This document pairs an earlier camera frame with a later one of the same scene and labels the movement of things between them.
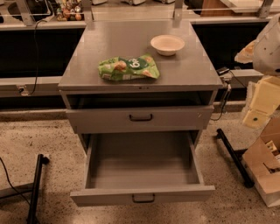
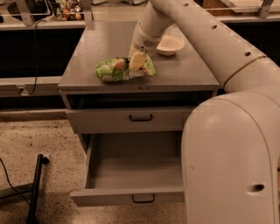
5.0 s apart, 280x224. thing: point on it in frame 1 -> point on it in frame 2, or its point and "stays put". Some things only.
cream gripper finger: [247, 54] -> [136, 59]
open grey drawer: [127, 168] stays put
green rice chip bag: [119, 67] stays put
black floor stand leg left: [34, 187] stays put
